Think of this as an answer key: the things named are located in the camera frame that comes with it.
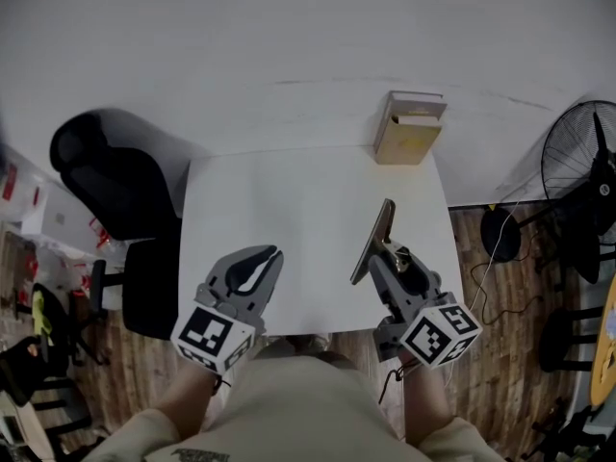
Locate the yellow-green cloth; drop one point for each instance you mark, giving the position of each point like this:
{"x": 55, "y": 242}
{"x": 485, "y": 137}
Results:
{"x": 42, "y": 315}

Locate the person's left forearm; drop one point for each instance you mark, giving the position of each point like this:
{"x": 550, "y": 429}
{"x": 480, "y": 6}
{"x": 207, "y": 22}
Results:
{"x": 185, "y": 402}

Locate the black bag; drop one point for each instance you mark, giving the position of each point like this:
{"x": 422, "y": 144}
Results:
{"x": 60, "y": 315}

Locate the black mesh office chair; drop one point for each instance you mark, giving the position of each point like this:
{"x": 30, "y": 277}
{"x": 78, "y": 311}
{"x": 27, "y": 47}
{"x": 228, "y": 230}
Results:
{"x": 120, "y": 181}

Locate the tan book with gold crest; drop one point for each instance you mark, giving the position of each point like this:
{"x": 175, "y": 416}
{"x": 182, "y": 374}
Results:
{"x": 406, "y": 145}

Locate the black standing fan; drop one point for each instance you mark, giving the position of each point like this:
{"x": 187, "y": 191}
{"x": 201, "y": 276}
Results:
{"x": 577, "y": 171}

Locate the person's beige shirt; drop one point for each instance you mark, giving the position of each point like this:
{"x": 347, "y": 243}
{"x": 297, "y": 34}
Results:
{"x": 298, "y": 412}

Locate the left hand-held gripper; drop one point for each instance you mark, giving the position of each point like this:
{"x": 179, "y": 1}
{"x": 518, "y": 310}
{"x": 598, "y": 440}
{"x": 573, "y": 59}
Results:
{"x": 207, "y": 335}

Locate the white desk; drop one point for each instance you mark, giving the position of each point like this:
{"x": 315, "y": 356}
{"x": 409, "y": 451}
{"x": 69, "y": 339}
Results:
{"x": 313, "y": 210}

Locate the pile of clear red-trimmed bags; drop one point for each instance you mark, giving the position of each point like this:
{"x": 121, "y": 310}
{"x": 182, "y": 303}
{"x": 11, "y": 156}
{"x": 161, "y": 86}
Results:
{"x": 29, "y": 258}

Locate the person's right forearm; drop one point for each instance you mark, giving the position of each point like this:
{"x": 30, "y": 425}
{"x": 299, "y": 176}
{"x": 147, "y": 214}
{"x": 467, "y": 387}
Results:
{"x": 426, "y": 407}

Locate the round wooden table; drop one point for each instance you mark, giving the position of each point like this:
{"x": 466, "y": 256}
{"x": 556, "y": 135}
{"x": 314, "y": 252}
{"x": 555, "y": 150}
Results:
{"x": 604, "y": 354}

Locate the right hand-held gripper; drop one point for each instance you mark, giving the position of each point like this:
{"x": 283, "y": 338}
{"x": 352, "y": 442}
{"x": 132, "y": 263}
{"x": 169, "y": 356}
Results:
{"x": 440, "y": 335}

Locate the white cardboard box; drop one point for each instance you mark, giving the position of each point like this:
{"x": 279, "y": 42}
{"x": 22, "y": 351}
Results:
{"x": 58, "y": 217}

